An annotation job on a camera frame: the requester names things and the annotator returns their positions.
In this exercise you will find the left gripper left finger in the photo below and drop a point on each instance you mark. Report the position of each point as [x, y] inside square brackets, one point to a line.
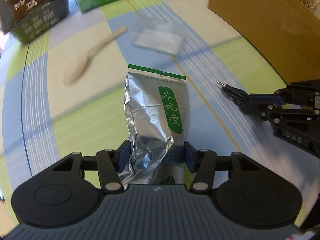
[109, 163]

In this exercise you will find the black Honglu food container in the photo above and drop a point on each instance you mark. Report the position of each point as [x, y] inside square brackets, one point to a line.
[26, 20]

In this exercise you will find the silver foil tea pouch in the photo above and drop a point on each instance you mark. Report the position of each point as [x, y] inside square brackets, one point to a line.
[156, 106]

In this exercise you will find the beige plastic spoon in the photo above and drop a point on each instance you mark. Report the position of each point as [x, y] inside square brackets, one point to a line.
[77, 64]

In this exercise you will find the checkered tablecloth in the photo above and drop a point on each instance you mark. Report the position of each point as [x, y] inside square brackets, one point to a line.
[42, 120]

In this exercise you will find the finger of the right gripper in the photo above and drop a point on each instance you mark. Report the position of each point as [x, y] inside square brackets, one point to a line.
[295, 93]
[265, 111]

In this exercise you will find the large open cardboard box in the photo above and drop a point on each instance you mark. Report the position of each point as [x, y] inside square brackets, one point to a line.
[285, 32]

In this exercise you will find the clear zip plastic bag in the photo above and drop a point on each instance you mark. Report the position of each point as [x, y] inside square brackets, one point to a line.
[158, 35]

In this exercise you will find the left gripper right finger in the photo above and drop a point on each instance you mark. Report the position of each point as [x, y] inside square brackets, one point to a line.
[202, 163]

